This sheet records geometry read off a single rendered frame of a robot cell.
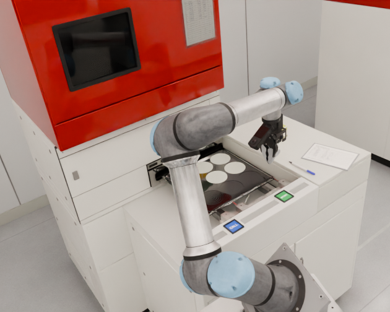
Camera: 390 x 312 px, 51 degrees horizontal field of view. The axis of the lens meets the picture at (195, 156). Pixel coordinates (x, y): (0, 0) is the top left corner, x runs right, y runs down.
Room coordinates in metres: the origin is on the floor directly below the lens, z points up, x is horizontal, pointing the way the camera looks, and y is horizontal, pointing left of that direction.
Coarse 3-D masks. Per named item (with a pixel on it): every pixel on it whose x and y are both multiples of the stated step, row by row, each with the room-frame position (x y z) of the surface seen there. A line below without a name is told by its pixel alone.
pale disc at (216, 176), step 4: (212, 172) 1.58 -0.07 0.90; (216, 172) 1.57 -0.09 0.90; (220, 172) 1.57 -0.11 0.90; (224, 172) 1.57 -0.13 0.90; (208, 176) 1.55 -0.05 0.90; (212, 176) 1.54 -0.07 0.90; (216, 176) 1.54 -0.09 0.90; (220, 176) 1.53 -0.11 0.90; (224, 176) 1.53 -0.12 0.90; (208, 180) 1.52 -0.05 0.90; (212, 180) 1.51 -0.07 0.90; (216, 180) 1.51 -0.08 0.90; (220, 180) 1.51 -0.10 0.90; (224, 180) 1.50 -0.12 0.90
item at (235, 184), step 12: (216, 168) 1.60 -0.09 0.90; (252, 168) 1.57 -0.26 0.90; (204, 180) 1.52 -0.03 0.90; (228, 180) 1.50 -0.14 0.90; (240, 180) 1.49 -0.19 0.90; (252, 180) 1.48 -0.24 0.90; (264, 180) 1.46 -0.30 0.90; (204, 192) 1.43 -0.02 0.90; (216, 192) 1.42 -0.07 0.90; (228, 192) 1.41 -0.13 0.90; (240, 192) 1.40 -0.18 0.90; (216, 204) 1.34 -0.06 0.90
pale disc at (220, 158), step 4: (212, 156) 1.72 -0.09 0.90; (216, 156) 1.71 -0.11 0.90; (220, 156) 1.71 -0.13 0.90; (224, 156) 1.70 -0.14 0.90; (228, 156) 1.70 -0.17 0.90; (212, 160) 1.68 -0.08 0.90; (216, 160) 1.67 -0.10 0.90; (220, 160) 1.67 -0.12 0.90; (224, 160) 1.66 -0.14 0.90; (228, 160) 1.66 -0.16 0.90; (220, 164) 1.64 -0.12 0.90
